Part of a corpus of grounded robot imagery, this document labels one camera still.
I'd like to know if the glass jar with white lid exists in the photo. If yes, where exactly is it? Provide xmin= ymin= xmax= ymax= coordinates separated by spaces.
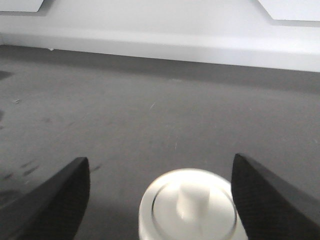
xmin=138 ymin=168 xmax=248 ymax=240

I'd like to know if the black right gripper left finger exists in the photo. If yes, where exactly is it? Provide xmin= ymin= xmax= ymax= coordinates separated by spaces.
xmin=0 ymin=157 xmax=90 ymax=240

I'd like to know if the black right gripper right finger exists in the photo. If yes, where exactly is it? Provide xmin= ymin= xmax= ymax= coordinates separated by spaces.
xmin=231 ymin=153 xmax=320 ymax=240

